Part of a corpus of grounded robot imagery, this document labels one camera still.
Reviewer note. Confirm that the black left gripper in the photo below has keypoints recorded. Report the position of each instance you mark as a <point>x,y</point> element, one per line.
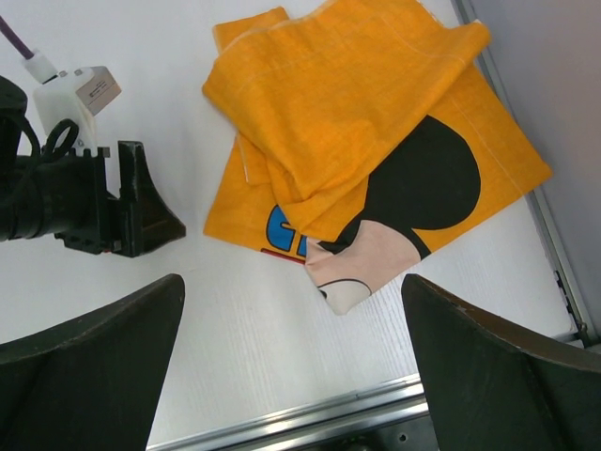
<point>69,200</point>

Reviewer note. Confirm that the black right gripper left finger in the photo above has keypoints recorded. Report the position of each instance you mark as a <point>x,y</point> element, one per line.
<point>93,382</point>

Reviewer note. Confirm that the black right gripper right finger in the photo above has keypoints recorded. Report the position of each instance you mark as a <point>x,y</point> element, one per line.
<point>491,384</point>

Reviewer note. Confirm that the orange Mickey Mouse placemat cloth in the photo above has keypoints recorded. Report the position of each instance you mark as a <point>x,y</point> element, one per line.
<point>366,140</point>

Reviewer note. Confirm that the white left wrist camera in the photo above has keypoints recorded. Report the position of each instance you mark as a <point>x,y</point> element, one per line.
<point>78,95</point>

